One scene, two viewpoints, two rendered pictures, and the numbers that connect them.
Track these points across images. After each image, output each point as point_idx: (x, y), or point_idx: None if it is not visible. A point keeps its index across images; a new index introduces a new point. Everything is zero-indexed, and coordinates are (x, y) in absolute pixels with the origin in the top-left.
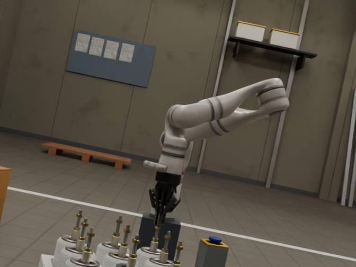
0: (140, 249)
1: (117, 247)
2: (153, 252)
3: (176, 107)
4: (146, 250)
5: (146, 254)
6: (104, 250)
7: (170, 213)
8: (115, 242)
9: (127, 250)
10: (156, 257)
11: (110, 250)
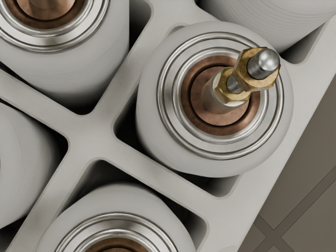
0: (154, 222)
1: (176, 75)
2: (68, 236)
3: None
4: (129, 242)
5: (88, 204)
6: (193, 24)
7: None
8: (208, 81)
9: (154, 132)
10: (47, 236)
11: (171, 37)
